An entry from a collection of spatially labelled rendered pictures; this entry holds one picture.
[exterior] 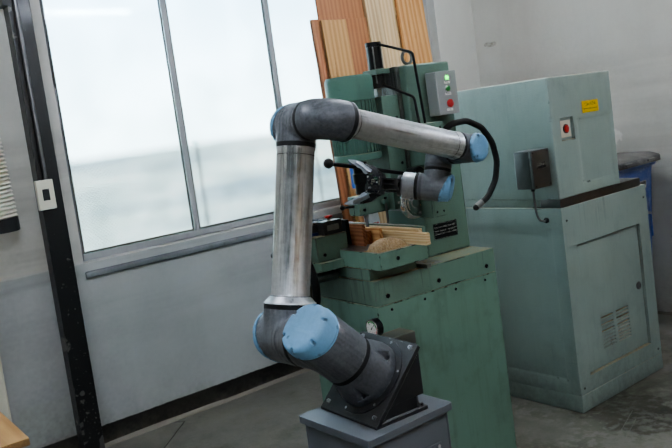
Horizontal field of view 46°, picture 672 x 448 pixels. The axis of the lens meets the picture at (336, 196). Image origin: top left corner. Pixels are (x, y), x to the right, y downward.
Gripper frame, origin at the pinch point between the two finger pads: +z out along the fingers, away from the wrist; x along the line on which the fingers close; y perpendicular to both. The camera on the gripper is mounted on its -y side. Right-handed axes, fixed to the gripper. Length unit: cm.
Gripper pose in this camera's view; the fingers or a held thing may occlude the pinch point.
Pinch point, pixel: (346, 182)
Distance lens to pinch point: 270.1
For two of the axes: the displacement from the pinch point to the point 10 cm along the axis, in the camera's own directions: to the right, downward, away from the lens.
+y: -2.6, -0.7, -9.6
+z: -9.6, -0.7, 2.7
